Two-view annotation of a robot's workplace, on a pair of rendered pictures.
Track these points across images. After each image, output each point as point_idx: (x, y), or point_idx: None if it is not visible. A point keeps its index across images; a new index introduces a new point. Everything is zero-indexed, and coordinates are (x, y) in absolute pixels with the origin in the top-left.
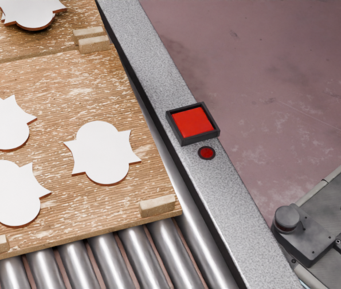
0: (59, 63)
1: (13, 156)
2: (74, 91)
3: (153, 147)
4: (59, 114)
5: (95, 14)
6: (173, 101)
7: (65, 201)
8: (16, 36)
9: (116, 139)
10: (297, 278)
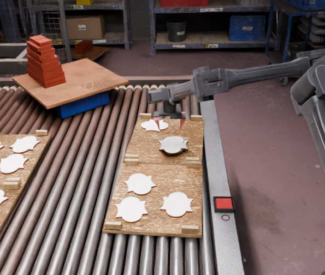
0: (176, 168)
1: (140, 197)
2: (177, 180)
3: (200, 208)
4: (166, 187)
5: (200, 154)
6: (219, 194)
7: (152, 218)
8: (163, 156)
9: (185, 201)
10: None
